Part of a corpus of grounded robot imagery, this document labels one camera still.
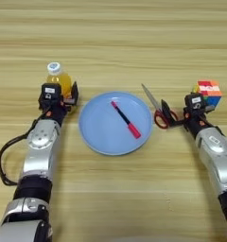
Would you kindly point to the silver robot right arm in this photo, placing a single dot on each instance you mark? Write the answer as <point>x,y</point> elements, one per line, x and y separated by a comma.
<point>218,157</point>

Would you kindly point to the black labelled box left gripper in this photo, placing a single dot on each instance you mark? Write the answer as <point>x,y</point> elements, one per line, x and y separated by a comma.
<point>51,92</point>

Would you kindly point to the multicoloured puzzle cube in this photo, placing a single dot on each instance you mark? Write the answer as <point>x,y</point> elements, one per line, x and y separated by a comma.
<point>210,89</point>

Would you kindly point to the red and black marker pen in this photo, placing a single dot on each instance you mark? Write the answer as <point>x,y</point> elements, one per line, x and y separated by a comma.
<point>128,123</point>

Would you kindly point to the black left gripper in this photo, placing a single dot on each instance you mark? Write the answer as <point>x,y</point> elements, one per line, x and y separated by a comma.
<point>55,112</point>

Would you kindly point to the light blue round plate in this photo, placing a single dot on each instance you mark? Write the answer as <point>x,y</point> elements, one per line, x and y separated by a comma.
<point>99,132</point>

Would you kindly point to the orange juice bottle white cap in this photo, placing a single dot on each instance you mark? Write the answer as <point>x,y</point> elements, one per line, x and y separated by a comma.
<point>60,80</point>

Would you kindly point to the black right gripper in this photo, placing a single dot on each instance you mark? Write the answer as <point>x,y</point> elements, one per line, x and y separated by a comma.
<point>194,121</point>

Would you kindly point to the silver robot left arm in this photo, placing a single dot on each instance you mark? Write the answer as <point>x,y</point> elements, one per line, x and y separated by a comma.
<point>38,157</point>

